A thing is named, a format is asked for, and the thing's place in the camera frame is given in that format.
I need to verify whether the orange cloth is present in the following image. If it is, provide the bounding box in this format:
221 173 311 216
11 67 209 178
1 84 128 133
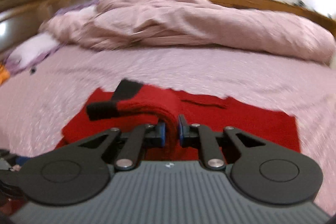
0 64 10 85

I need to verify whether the white purple frilled pillow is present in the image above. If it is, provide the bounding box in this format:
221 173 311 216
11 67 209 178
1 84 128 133
3 0 99 76

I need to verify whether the red knit cardigan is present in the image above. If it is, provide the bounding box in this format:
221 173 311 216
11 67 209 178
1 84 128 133
56 79 300 161

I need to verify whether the small black clip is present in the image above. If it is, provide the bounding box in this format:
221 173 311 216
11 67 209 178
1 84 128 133
30 67 37 75

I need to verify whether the pink floral duvet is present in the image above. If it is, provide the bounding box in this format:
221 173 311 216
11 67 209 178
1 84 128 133
39 0 335 64

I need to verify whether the pink floral bed sheet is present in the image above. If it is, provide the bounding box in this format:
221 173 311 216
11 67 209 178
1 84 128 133
1 46 335 214

